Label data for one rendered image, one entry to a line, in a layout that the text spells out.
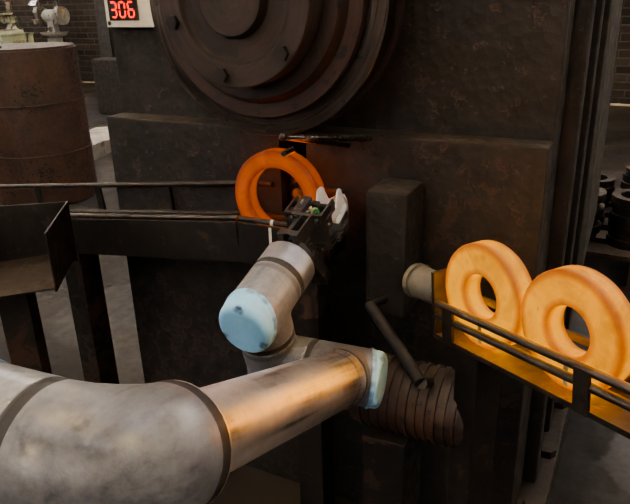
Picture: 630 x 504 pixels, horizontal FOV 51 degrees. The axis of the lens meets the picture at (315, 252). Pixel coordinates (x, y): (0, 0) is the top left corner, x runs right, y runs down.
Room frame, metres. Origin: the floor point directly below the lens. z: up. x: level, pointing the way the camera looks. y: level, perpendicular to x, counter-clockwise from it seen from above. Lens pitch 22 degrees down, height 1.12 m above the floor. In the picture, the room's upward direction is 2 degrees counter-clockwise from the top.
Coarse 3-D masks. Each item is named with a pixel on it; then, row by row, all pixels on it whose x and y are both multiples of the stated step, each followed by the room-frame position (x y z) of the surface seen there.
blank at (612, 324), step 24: (528, 288) 0.77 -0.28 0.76; (552, 288) 0.74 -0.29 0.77; (576, 288) 0.70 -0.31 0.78; (600, 288) 0.68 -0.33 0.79; (528, 312) 0.77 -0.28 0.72; (552, 312) 0.74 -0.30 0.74; (600, 312) 0.67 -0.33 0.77; (624, 312) 0.66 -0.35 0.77; (528, 336) 0.76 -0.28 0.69; (552, 336) 0.74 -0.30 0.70; (600, 336) 0.67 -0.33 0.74; (624, 336) 0.65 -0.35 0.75; (552, 360) 0.72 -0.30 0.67; (600, 360) 0.66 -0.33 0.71; (624, 360) 0.64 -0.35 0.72; (600, 384) 0.66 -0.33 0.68
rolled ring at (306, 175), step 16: (256, 160) 1.22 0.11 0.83; (272, 160) 1.21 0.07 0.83; (288, 160) 1.19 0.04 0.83; (304, 160) 1.20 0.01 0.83; (240, 176) 1.24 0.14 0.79; (256, 176) 1.24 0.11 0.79; (304, 176) 1.18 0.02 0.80; (240, 192) 1.24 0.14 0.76; (256, 192) 1.26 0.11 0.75; (304, 192) 1.18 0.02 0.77; (240, 208) 1.24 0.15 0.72; (256, 208) 1.24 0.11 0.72
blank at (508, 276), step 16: (464, 256) 0.88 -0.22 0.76; (480, 256) 0.85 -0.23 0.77; (496, 256) 0.83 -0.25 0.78; (512, 256) 0.83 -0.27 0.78; (448, 272) 0.91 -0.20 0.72; (464, 272) 0.88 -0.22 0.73; (480, 272) 0.85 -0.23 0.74; (496, 272) 0.82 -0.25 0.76; (512, 272) 0.80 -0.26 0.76; (528, 272) 0.81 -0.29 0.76; (448, 288) 0.91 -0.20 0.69; (464, 288) 0.88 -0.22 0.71; (496, 288) 0.82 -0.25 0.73; (512, 288) 0.79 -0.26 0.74; (464, 304) 0.87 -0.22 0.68; (480, 304) 0.88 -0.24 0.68; (496, 304) 0.82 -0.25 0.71; (512, 304) 0.79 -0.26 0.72; (464, 320) 0.87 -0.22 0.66; (496, 320) 0.82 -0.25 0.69; (512, 320) 0.79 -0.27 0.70; (496, 336) 0.81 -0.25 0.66
